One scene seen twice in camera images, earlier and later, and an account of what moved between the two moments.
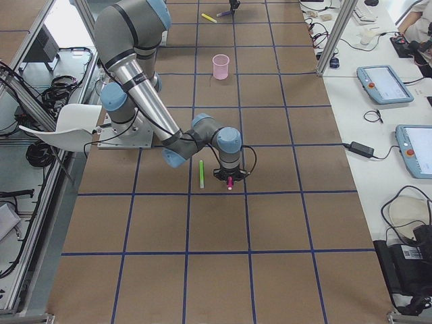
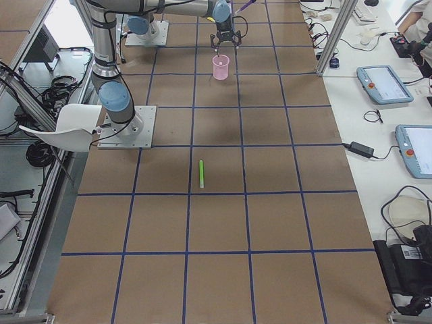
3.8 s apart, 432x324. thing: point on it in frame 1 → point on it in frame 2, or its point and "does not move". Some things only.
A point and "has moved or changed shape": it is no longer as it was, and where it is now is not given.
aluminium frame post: [335, 42] does not move
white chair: [74, 127] does not move
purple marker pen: [227, 13] has moved or changed shape
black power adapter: [362, 150] does not move
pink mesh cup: [221, 66] does not move
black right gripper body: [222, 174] → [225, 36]
